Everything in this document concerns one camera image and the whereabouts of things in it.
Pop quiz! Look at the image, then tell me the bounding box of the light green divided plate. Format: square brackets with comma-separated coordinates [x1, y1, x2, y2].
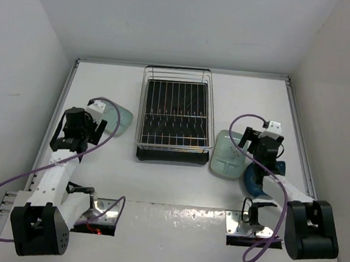
[96, 100, 135, 139]
[210, 129, 246, 180]

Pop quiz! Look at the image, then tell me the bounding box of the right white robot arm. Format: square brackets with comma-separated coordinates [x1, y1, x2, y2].
[239, 127, 339, 260]

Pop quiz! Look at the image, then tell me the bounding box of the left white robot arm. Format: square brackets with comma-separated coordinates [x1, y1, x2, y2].
[10, 101, 107, 257]

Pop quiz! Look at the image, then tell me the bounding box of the dark blue shell plate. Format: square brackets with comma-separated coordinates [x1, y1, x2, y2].
[243, 161, 286, 197]

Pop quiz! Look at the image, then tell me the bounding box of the black drip tray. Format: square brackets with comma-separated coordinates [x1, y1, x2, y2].
[136, 80, 213, 166]

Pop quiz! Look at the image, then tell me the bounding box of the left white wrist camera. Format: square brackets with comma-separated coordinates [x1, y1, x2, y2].
[86, 100, 106, 123]

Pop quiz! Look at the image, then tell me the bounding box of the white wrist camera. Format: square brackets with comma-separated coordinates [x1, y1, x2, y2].
[86, 100, 106, 123]
[259, 120, 282, 140]

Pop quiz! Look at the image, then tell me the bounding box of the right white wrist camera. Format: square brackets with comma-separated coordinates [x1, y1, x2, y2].
[259, 120, 282, 140]

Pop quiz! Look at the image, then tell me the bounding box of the right aluminium table rail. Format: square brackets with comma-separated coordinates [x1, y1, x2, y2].
[285, 76, 318, 198]

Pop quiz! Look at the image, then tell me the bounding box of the aluminium table rail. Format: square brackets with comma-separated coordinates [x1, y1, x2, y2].
[0, 50, 81, 262]
[76, 57, 290, 81]
[285, 76, 318, 198]

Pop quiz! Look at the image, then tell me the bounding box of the back aluminium table rail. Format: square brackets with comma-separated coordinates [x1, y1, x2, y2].
[76, 57, 290, 81]

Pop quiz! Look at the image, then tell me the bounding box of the wire dish rack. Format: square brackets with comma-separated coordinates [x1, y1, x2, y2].
[136, 65, 215, 154]

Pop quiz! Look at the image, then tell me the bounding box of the left aluminium table rail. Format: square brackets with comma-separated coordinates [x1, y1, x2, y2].
[0, 50, 81, 262]

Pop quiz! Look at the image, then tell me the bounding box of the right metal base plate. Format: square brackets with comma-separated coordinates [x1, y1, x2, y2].
[225, 210, 273, 239]

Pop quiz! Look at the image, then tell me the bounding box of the metal base plate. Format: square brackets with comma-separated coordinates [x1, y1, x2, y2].
[77, 198, 125, 226]
[225, 210, 273, 239]

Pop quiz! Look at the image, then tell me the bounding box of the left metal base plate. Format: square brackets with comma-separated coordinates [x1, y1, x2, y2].
[77, 198, 125, 226]

